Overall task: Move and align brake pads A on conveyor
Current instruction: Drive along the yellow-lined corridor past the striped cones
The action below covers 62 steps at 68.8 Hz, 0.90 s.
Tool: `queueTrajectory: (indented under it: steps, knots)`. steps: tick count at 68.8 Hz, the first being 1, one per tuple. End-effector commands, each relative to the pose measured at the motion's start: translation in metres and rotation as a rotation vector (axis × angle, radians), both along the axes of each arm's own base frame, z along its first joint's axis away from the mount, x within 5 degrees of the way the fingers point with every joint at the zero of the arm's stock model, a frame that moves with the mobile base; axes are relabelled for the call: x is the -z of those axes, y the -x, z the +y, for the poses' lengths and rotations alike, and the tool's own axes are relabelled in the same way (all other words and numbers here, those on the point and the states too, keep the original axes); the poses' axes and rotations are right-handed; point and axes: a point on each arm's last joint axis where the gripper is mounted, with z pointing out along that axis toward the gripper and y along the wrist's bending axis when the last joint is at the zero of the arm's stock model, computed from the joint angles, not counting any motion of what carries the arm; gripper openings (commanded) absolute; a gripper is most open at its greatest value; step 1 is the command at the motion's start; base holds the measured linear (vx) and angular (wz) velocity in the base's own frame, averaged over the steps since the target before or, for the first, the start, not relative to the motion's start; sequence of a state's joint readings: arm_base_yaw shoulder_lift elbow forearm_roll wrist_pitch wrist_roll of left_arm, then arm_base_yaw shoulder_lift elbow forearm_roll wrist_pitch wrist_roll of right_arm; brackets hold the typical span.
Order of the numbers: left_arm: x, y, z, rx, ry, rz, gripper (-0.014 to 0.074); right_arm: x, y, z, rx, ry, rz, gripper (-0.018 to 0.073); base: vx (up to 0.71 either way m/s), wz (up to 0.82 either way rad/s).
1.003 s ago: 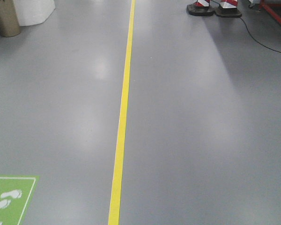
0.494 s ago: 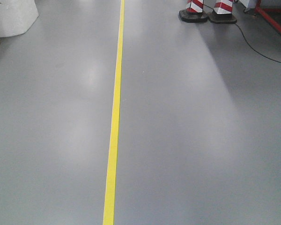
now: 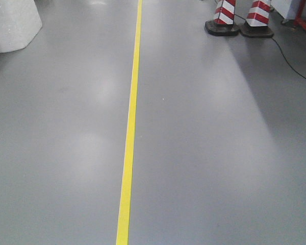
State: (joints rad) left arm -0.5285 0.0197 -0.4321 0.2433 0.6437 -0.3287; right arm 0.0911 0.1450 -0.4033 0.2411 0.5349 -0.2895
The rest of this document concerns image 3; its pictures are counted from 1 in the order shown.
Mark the white stone planter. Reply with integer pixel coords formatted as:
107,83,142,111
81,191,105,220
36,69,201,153
0,0,42,53

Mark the black floor cable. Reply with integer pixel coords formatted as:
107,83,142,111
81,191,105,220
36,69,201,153
234,14,306,85

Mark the red and white traffic cone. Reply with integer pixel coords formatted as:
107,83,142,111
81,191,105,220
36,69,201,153
205,0,239,36

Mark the red metal frame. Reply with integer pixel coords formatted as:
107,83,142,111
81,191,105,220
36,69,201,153
293,0,306,32

